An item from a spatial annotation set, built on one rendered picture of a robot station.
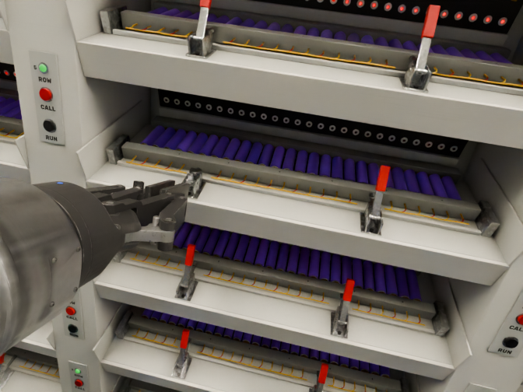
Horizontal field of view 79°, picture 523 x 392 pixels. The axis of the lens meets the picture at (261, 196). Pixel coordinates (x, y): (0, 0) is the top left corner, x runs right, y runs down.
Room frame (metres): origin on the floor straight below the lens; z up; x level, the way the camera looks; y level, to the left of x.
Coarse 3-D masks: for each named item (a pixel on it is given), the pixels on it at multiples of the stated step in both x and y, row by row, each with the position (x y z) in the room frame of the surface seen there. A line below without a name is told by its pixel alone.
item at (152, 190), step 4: (168, 180) 0.38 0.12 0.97; (172, 180) 0.38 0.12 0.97; (152, 184) 0.34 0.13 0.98; (156, 184) 0.34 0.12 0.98; (160, 184) 0.35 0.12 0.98; (164, 184) 0.36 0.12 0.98; (168, 184) 0.37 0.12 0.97; (172, 184) 0.38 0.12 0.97; (148, 188) 0.32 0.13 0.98; (152, 188) 0.32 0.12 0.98; (156, 188) 0.34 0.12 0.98; (160, 188) 0.35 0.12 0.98; (148, 192) 0.32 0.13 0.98; (152, 192) 0.32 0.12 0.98; (156, 192) 0.34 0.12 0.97; (144, 196) 0.32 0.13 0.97; (148, 196) 0.32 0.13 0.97; (152, 196) 0.32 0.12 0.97
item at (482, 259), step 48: (96, 144) 0.46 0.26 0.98; (336, 144) 0.56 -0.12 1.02; (240, 192) 0.45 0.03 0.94; (288, 192) 0.46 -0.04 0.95; (480, 192) 0.49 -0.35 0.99; (288, 240) 0.41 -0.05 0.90; (336, 240) 0.40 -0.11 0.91; (384, 240) 0.39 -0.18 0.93; (432, 240) 0.40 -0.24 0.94; (480, 240) 0.41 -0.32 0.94
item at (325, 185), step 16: (128, 144) 0.50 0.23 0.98; (144, 160) 0.49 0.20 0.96; (160, 160) 0.49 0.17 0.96; (176, 160) 0.48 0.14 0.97; (192, 160) 0.48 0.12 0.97; (208, 160) 0.48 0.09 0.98; (224, 160) 0.48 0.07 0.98; (240, 176) 0.47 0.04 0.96; (256, 176) 0.47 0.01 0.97; (272, 176) 0.47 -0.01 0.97; (288, 176) 0.46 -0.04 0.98; (304, 176) 0.47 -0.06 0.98; (320, 176) 0.47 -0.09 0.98; (320, 192) 0.46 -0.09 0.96; (336, 192) 0.46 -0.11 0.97; (352, 192) 0.46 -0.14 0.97; (368, 192) 0.45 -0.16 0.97; (384, 192) 0.45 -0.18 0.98; (400, 192) 0.46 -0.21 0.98; (416, 192) 0.46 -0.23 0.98; (384, 208) 0.44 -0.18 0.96; (416, 208) 0.45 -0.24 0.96; (432, 208) 0.44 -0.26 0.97; (448, 208) 0.44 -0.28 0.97; (464, 208) 0.44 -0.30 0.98
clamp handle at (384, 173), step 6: (384, 168) 0.42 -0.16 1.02; (390, 168) 0.42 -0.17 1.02; (378, 174) 0.42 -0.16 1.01; (384, 174) 0.42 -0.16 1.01; (378, 180) 0.42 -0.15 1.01; (384, 180) 0.41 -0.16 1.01; (378, 186) 0.41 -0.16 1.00; (384, 186) 0.41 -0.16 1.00; (378, 192) 0.41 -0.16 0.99; (378, 198) 0.41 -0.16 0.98; (378, 204) 0.41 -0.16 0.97; (372, 210) 0.40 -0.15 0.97; (378, 210) 0.40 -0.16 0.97
